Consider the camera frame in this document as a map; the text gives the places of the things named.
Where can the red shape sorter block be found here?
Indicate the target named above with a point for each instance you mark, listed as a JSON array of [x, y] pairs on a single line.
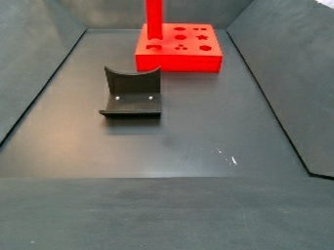
[[188, 49]]

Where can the red arch peg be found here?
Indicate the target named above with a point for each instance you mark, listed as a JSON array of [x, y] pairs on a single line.
[[153, 19]]

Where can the black curved holder bracket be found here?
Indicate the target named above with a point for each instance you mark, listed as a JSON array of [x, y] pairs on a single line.
[[133, 93]]

